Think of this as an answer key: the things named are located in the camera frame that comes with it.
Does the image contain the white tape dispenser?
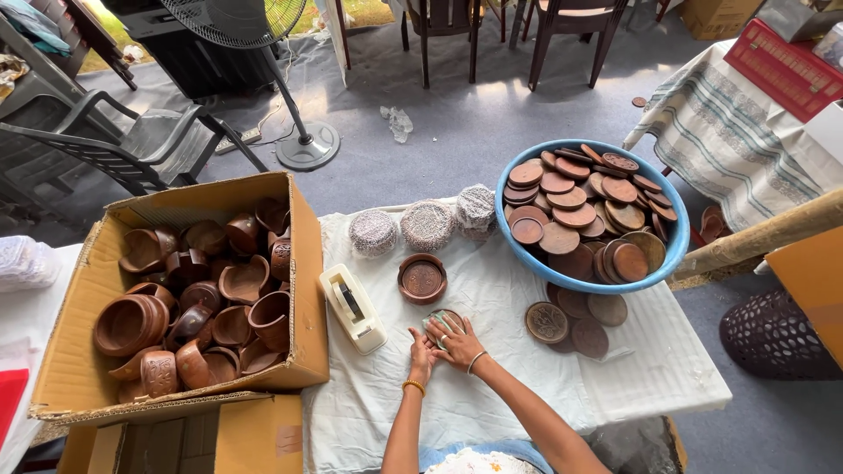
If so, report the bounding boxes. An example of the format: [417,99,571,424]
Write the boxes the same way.
[319,264,389,356]

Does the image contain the brown cardboard carton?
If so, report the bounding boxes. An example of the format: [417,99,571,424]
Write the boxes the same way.
[677,0,765,41]

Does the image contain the orange cardboard box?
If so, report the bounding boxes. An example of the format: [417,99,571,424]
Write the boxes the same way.
[765,225,843,370]

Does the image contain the red sheet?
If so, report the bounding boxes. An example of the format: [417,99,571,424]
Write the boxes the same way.
[0,368,31,450]

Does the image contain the clear plastic bag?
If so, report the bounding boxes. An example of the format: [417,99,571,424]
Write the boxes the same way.
[585,415,687,474]

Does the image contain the bamboo pole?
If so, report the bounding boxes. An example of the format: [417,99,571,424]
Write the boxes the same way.
[671,187,843,284]

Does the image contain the plain wooden coaster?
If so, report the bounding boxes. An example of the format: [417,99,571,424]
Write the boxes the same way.
[570,317,610,359]
[555,287,594,321]
[587,292,629,328]

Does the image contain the white box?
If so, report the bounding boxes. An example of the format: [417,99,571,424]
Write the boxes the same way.
[803,99,843,166]

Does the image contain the carved wooden coaster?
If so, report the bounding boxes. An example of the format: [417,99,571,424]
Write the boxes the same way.
[524,302,570,345]

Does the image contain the grey plastic chair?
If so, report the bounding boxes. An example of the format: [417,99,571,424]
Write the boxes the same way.
[0,88,269,198]

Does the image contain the green polishing cloth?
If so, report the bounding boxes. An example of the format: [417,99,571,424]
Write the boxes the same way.
[423,312,463,351]

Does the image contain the pedestal fan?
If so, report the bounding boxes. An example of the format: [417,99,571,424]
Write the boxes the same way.
[160,0,342,172]

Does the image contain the person's right hand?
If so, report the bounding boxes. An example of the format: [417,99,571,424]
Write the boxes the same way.
[426,315,489,375]

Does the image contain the dark brown chair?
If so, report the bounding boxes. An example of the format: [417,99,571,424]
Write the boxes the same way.
[400,0,486,90]
[520,0,630,92]

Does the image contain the person's left hand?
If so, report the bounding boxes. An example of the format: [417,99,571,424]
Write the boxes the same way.
[407,327,440,386]

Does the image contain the blue plastic basin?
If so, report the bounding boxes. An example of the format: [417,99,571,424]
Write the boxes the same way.
[494,139,691,295]

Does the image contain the person's floral clothing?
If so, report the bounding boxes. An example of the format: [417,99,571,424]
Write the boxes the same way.
[418,440,555,474]

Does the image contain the large open cardboard box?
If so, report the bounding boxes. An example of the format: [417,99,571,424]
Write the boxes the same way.
[29,172,331,423]

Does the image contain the round wooden coaster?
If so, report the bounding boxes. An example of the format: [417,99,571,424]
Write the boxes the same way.
[425,309,467,350]

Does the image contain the crumpled clear plastic wrap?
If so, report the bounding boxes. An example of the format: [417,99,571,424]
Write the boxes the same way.
[379,105,415,145]

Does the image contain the bundle of white foam nets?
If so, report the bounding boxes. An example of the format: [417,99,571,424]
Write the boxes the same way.
[0,235,64,294]

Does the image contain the pile of wooden coasters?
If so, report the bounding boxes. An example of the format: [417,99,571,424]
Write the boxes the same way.
[502,144,678,285]

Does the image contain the cluttered grey table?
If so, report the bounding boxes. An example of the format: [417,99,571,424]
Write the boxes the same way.
[0,0,140,106]

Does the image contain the closed cardboard box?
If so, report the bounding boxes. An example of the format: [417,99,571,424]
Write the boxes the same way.
[58,393,304,474]

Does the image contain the wooden holders under table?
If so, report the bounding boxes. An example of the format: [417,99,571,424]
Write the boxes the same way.
[699,205,733,245]

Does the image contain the white power strip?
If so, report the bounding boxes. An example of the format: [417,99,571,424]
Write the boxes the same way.
[214,128,263,156]

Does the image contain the wooden holder with coasters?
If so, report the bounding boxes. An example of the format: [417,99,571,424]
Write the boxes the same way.
[397,253,449,305]

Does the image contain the grey bag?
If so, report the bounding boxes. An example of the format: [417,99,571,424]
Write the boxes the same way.
[756,0,843,44]

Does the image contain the heap of wooden coaster holders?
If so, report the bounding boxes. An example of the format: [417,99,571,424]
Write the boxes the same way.
[93,196,292,404]

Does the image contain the red flat box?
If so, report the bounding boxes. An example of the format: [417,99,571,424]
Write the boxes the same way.
[722,18,843,125]

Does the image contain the foam-net wrapped coaster set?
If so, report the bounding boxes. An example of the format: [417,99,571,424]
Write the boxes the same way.
[454,183,499,242]
[400,199,456,254]
[348,209,400,259]

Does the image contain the black cabinet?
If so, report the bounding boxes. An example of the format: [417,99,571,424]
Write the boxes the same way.
[99,0,279,101]

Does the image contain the dark perforated basket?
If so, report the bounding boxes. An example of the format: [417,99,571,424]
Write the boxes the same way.
[718,288,843,382]

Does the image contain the table with striped cloth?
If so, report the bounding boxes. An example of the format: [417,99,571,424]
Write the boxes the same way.
[622,38,843,233]

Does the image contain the white table cloth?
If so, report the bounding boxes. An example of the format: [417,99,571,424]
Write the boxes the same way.
[302,196,733,474]

